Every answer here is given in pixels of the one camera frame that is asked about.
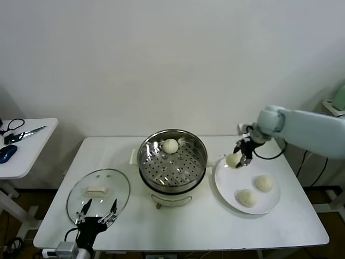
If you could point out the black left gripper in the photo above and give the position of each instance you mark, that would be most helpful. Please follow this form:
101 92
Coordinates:
90 229

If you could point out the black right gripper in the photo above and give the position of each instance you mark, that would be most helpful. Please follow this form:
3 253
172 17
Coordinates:
248 147

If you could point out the white steamed baozi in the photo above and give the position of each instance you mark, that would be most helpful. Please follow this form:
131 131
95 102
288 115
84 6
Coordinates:
232 160
264 183
247 198
170 146

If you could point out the pale right robot arm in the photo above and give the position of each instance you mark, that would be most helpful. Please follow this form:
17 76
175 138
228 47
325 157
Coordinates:
310 129

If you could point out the steel steamer basket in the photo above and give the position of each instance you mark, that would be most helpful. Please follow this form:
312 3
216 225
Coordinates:
172 164

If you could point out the white round plate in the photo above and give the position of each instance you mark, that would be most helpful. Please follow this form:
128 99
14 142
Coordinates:
231 186

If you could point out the white side table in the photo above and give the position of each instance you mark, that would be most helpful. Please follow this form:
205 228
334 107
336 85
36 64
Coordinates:
32 151

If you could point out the white shelf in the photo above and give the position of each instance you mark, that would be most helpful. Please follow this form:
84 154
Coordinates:
329 105

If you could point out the blue computer mouse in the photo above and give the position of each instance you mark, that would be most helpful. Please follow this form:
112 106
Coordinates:
7 153

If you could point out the pale green appliance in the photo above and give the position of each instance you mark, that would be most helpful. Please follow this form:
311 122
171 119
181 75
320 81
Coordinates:
340 99

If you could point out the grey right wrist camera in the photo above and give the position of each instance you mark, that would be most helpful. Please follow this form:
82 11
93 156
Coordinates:
246 129

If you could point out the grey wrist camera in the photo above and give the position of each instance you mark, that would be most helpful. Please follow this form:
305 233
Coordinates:
66 249
246 129

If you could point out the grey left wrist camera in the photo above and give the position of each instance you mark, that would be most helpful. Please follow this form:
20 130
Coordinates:
66 249

